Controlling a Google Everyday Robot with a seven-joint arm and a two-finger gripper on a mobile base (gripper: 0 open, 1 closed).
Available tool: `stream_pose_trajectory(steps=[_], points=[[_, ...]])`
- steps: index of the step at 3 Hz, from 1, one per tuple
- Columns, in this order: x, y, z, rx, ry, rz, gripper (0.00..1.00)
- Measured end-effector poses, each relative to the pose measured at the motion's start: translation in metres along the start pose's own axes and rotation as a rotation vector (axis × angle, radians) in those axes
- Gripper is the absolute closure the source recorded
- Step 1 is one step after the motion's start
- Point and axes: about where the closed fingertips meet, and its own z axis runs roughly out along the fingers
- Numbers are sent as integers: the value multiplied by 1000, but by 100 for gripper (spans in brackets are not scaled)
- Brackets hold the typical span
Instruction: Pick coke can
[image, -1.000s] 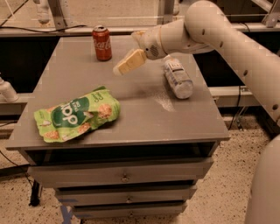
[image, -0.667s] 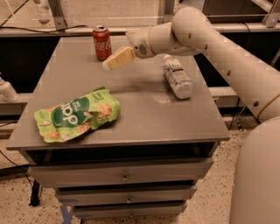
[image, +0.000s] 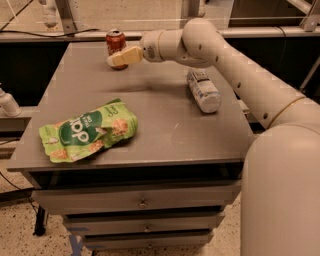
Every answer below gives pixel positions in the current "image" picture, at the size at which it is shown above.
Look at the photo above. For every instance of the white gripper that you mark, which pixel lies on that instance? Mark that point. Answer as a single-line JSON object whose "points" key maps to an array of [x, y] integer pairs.
{"points": [[149, 46]]}

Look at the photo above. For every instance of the red coke can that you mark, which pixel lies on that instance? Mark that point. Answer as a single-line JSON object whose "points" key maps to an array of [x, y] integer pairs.
{"points": [[115, 41]]}

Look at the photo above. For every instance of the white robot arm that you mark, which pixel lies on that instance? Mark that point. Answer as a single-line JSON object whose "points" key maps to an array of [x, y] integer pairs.
{"points": [[280, 200]]}

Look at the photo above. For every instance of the white plastic bottle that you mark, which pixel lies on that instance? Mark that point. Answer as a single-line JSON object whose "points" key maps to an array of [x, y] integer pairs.
{"points": [[205, 93]]}

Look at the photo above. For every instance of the white pipe top left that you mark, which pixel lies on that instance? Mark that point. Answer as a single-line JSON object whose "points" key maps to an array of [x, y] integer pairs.
{"points": [[49, 9]]}

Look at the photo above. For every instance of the white pipe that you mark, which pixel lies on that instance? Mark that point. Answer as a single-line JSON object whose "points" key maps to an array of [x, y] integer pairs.
{"points": [[9, 104], [49, 9]]}

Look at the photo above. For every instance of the green snack bag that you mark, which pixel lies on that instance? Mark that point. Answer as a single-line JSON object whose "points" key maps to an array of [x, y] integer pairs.
{"points": [[84, 135]]}

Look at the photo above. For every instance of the grey drawer cabinet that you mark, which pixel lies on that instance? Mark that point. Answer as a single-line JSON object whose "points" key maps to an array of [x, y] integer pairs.
{"points": [[174, 143]]}

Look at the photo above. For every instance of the top grey drawer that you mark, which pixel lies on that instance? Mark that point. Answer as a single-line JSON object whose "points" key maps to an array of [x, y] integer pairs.
{"points": [[136, 198]]}

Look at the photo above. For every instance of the grey drawer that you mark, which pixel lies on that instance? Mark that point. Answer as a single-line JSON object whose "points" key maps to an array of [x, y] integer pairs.
{"points": [[136, 198], [149, 240], [144, 223]]}

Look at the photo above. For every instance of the middle grey drawer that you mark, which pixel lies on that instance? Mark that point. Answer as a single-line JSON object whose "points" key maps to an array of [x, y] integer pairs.
{"points": [[144, 223]]}

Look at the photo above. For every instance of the bottom grey drawer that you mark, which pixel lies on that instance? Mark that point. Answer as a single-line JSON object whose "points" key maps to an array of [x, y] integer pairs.
{"points": [[149, 240]]}

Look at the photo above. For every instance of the grey metal rail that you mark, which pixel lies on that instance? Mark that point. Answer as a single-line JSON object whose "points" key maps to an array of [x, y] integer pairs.
{"points": [[14, 36]]}

